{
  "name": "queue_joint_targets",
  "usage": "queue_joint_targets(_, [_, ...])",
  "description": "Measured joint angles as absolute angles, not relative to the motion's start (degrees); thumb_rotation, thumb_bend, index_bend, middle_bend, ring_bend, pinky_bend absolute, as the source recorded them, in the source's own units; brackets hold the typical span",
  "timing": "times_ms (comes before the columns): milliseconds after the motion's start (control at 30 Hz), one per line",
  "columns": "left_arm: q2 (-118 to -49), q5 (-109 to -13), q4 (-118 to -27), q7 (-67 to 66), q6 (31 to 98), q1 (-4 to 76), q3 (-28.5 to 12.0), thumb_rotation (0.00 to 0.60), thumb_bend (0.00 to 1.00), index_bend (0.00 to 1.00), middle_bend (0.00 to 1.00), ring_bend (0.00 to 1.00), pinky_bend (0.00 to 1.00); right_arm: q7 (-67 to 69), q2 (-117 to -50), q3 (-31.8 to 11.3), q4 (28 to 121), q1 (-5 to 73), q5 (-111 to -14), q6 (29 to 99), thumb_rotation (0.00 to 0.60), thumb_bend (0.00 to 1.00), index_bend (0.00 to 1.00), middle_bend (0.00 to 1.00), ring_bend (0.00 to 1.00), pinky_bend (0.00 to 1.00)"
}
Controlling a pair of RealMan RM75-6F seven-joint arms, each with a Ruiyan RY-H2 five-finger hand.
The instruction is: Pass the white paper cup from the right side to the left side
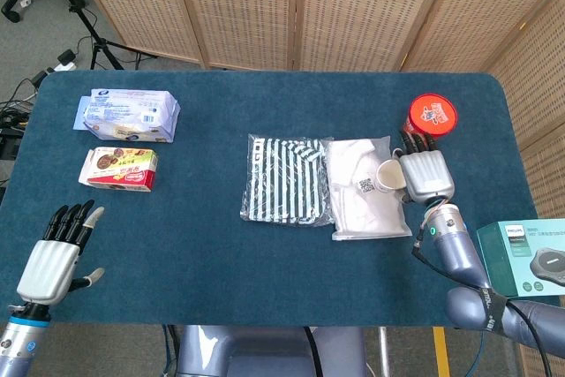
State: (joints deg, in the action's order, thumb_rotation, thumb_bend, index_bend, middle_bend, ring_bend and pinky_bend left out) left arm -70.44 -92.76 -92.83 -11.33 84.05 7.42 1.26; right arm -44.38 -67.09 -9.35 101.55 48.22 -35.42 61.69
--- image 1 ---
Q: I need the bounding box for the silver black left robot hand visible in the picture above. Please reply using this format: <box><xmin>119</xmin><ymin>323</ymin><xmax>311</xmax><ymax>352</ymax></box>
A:
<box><xmin>16</xmin><ymin>199</ymin><xmax>106</xmax><ymax>306</ymax></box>

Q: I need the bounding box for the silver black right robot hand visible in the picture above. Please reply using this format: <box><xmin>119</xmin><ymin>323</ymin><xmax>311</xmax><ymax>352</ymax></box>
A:
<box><xmin>390</xmin><ymin>129</ymin><xmax>456</xmax><ymax>205</ymax></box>

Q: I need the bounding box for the small white paper cup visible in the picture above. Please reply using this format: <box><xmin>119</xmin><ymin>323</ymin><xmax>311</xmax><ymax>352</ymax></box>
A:
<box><xmin>374</xmin><ymin>158</ymin><xmax>407</xmax><ymax>194</ymax></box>

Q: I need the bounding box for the white packaged shirt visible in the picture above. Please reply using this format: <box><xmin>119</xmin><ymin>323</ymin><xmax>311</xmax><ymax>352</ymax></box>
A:
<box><xmin>320</xmin><ymin>134</ymin><xmax>414</xmax><ymax>242</ymax></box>

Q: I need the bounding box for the striped packaged shirt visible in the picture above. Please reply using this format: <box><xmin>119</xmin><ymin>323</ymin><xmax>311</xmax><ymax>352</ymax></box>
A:
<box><xmin>240</xmin><ymin>132</ymin><xmax>335</xmax><ymax>227</ymax></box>

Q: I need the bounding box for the red instant noodle cup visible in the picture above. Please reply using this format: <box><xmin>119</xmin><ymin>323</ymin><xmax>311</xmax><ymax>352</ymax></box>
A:
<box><xmin>400</xmin><ymin>93</ymin><xmax>459</xmax><ymax>144</ymax></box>

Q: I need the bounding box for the red green cookie box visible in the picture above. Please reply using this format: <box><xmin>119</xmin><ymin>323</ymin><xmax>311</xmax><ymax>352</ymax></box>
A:
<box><xmin>78</xmin><ymin>147</ymin><xmax>159</xmax><ymax>192</ymax></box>

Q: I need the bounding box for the teal speaker product box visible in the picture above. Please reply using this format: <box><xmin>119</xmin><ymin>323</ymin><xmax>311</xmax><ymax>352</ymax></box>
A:
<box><xmin>475</xmin><ymin>217</ymin><xmax>565</xmax><ymax>298</ymax></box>

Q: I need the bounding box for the blue felt table mat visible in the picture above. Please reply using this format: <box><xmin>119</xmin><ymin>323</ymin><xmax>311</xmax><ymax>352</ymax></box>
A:
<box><xmin>0</xmin><ymin>70</ymin><xmax>558</xmax><ymax>329</ymax></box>

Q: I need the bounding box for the white blue tissue pack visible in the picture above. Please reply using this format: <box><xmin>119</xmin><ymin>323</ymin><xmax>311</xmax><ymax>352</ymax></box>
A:
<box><xmin>72</xmin><ymin>88</ymin><xmax>182</xmax><ymax>144</ymax></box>

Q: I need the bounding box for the metal table leg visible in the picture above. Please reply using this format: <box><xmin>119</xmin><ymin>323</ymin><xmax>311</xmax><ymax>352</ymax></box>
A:
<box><xmin>378</xmin><ymin>327</ymin><xmax>392</xmax><ymax>377</ymax></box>

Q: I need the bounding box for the black tripod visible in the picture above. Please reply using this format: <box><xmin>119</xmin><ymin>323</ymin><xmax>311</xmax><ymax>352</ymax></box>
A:
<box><xmin>26</xmin><ymin>0</ymin><xmax>158</xmax><ymax>72</ymax></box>

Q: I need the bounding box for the grey robot torso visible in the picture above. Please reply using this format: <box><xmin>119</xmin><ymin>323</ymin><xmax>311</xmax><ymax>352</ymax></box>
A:
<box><xmin>176</xmin><ymin>325</ymin><xmax>367</xmax><ymax>377</ymax></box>

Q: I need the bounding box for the wicker folding screen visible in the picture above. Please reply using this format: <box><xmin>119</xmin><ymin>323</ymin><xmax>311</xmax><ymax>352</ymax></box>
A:
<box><xmin>65</xmin><ymin>0</ymin><xmax>565</xmax><ymax>377</ymax></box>

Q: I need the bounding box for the black floor cable bundle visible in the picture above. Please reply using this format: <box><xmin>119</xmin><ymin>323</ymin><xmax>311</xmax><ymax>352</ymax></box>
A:
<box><xmin>0</xmin><ymin>76</ymin><xmax>45</xmax><ymax>162</ymax></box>

